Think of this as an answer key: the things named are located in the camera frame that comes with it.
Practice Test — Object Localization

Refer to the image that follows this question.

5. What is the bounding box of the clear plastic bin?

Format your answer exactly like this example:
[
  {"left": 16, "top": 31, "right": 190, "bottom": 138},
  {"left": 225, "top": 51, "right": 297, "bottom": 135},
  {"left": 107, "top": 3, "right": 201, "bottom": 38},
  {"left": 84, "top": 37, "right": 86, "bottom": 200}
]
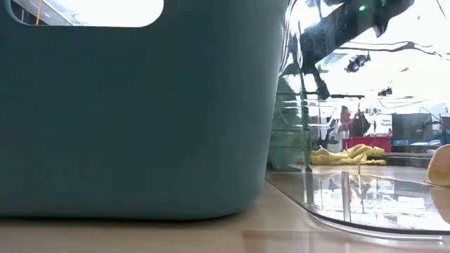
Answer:
[{"left": 265, "top": 0, "right": 450, "bottom": 242}]

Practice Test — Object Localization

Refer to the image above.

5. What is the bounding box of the person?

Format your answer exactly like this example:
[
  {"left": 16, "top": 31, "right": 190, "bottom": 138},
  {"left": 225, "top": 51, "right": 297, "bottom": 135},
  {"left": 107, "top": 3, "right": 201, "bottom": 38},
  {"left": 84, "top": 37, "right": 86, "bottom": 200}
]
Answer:
[{"left": 337, "top": 105, "right": 372, "bottom": 141}]

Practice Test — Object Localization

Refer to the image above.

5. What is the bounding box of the red box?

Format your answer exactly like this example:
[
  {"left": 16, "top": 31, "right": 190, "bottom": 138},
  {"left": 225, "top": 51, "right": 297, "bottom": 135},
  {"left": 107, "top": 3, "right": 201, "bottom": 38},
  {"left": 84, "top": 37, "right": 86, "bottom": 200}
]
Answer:
[{"left": 341, "top": 136, "right": 392, "bottom": 153}]

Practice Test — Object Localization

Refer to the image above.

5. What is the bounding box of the yellow cable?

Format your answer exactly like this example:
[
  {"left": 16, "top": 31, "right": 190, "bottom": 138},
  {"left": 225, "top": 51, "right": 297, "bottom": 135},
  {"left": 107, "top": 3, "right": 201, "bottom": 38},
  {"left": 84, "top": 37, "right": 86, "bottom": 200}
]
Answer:
[{"left": 34, "top": 0, "right": 44, "bottom": 26}]

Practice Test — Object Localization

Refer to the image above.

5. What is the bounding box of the dark grey equipment box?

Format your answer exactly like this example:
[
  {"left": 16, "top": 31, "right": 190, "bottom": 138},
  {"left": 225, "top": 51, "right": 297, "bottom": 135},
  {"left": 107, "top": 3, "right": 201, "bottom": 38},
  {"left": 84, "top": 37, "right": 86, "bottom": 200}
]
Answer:
[{"left": 391, "top": 112, "right": 435, "bottom": 142}]

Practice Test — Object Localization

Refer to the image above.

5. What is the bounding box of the teal plastic bin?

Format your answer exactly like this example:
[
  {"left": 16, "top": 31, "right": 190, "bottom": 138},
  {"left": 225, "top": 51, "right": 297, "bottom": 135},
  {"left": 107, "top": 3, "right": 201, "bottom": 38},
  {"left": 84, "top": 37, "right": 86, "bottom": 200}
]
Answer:
[{"left": 0, "top": 0, "right": 290, "bottom": 221}]

